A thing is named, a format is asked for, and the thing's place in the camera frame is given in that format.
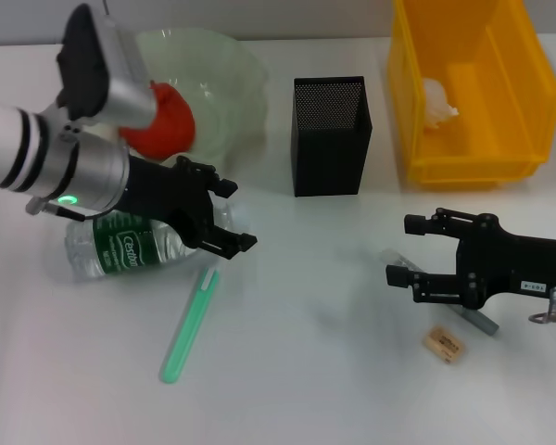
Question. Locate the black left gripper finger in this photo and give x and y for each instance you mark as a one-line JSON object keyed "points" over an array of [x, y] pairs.
{"points": [[231, 245], [224, 186]]}

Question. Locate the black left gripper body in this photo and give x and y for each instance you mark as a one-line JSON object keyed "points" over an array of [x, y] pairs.
{"points": [[167, 194]]}

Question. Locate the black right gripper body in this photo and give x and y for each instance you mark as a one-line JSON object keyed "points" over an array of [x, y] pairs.
{"points": [[514, 264]]}

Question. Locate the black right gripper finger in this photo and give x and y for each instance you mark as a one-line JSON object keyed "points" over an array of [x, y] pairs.
{"points": [[417, 225], [398, 275]]}

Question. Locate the clear green-label water bottle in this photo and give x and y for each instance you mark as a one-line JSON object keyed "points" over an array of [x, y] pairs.
{"points": [[120, 245]]}

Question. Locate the green pen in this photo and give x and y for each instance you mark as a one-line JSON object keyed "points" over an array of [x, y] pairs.
{"points": [[185, 329]]}

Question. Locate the white paper ball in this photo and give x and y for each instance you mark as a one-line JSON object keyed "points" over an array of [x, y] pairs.
{"points": [[438, 104]]}

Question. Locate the grey pen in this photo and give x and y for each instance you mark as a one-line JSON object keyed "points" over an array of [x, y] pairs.
{"points": [[484, 324]]}

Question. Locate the beige eraser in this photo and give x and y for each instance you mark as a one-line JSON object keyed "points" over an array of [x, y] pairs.
{"points": [[445, 345]]}

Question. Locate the green glass fruit plate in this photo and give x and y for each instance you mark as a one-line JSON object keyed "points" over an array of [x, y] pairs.
{"points": [[227, 102]]}

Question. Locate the black mesh pen holder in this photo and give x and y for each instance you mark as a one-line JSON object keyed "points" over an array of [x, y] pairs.
{"points": [[329, 153]]}

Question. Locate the yellow plastic bin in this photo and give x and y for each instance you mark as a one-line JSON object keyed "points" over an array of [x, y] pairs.
{"points": [[491, 120]]}

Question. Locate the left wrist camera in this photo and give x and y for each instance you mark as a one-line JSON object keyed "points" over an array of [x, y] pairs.
{"points": [[102, 69]]}

